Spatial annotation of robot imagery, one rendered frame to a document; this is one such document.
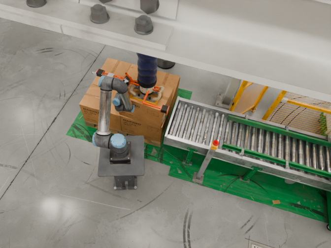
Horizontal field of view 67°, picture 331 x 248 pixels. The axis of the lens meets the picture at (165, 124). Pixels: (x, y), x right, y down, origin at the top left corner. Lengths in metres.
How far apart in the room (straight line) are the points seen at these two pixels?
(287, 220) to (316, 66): 3.57
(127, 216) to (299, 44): 3.19
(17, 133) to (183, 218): 2.71
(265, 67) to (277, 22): 0.05
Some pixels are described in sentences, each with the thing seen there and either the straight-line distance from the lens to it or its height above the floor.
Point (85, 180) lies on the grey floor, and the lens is 3.63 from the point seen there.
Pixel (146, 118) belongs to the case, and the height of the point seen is 0.68.
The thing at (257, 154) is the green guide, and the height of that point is 0.61.
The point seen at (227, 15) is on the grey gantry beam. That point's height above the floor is 3.14.
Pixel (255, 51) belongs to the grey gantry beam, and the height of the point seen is 3.11.
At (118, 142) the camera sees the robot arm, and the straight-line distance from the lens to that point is 2.53.
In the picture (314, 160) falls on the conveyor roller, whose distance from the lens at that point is 3.76.
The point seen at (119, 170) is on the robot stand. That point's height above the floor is 0.75.
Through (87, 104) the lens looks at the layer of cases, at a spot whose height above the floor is 0.54.
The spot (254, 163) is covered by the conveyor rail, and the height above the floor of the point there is 0.56.
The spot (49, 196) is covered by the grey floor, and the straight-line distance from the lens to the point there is 3.68.
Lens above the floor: 3.32
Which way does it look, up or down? 57 degrees down
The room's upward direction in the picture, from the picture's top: 8 degrees clockwise
